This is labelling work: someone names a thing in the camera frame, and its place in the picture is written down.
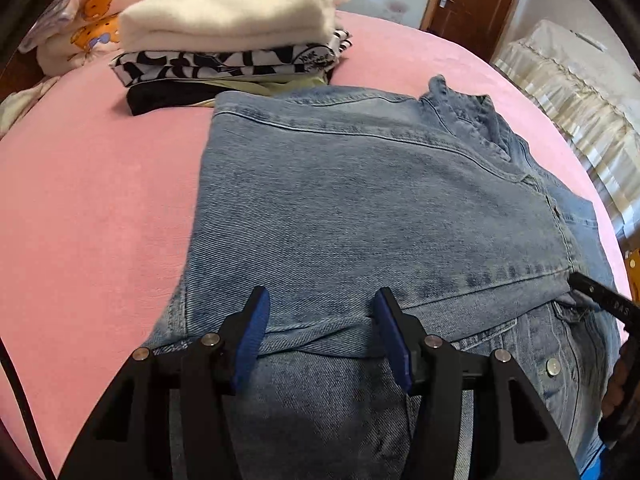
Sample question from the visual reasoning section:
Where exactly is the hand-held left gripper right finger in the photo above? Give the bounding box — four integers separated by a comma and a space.
375, 287, 581, 480

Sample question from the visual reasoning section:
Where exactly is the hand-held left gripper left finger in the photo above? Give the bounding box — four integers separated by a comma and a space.
60, 286, 271, 480

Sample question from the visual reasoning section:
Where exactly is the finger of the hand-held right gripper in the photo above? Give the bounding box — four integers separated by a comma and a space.
569, 271, 598, 307

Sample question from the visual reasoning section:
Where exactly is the blue denim jacket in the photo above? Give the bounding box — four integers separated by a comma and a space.
147, 75, 623, 480

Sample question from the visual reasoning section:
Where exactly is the person's right hand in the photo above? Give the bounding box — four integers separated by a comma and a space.
601, 352, 632, 418

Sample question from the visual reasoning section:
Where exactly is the wooden drawer cabinet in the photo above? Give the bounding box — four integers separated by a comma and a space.
627, 247, 640, 306

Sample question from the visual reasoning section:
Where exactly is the pink bed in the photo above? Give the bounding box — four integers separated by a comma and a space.
0, 7, 631, 480

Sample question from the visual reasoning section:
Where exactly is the light green folded garment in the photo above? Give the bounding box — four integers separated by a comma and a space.
192, 72, 331, 111

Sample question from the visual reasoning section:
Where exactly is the black folded garment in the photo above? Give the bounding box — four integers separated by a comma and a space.
126, 79, 241, 116

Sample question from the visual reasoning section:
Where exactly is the black and white patterned garment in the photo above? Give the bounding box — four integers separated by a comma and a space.
110, 30, 353, 86

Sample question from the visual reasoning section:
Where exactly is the white fluffy folded sweater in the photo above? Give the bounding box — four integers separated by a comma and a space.
117, 0, 351, 53

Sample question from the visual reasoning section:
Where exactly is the grey white cloth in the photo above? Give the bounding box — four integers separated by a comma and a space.
0, 76, 60, 136

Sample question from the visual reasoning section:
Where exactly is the pink bear print quilt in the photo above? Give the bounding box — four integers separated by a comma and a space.
35, 0, 182, 77

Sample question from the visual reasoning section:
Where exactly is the black cable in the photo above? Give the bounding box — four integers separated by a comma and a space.
0, 337, 53, 480

